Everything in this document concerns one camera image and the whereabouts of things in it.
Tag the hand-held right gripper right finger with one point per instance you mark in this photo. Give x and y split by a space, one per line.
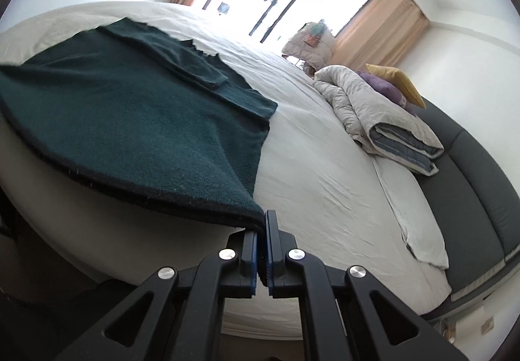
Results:
269 255

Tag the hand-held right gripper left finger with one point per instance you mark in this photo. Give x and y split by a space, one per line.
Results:
254 255

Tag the dark green sweater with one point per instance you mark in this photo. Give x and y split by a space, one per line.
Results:
122 121

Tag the round white bed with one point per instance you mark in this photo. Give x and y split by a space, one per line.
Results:
325 182

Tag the flat white pillow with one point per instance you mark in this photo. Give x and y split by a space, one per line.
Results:
410 214

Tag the folded grey duvet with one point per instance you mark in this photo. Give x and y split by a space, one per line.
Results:
365 109

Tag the purple pillow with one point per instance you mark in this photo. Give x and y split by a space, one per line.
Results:
382 87

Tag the grey padded headboard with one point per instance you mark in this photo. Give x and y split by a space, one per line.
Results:
467 190

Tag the white puffer jacket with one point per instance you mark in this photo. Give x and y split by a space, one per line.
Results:
308 44

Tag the yellow pillow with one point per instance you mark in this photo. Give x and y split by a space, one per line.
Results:
400 78

